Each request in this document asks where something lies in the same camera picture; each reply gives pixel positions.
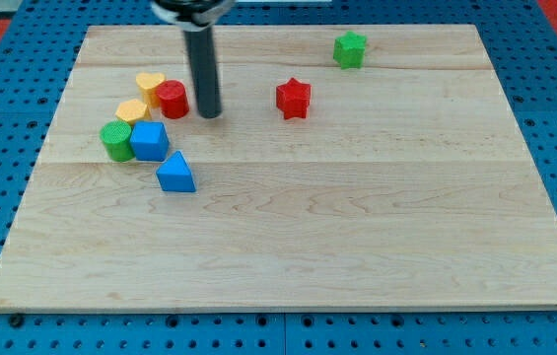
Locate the green cylinder block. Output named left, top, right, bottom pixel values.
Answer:
left=100, top=120, right=135, bottom=162

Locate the red cylinder block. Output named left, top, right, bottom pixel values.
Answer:
left=156, top=80, right=189, bottom=119

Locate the yellow heart block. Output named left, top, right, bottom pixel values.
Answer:
left=135, top=72, right=166, bottom=108

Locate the blue cube block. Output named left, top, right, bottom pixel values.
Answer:
left=130, top=121, right=170, bottom=162

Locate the yellow hexagon block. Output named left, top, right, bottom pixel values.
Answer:
left=115, top=99, right=151, bottom=126

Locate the red star block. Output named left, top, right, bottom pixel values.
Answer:
left=276, top=78, right=312, bottom=120

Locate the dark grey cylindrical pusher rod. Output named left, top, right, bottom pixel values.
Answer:
left=184, top=27, right=223, bottom=119

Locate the blue triangle block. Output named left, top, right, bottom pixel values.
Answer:
left=156, top=151, right=196, bottom=192

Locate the green star block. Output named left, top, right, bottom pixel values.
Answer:
left=332, top=31, right=368, bottom=69

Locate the light wooden board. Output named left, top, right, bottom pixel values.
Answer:
left=0, top=25, right=557, bottom=314

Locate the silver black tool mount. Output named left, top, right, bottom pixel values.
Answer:
left=150, top=0, right=236, bottom=29

